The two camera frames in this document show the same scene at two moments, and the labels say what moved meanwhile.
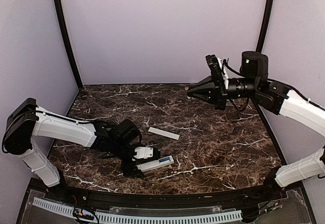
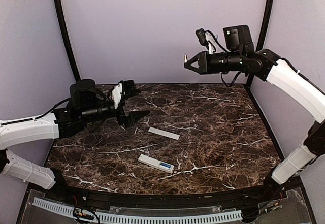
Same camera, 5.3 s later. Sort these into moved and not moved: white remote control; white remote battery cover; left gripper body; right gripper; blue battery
Moved: blue battery; white remote control; right gripper; left gripper body
Not moved: white remote battery cover
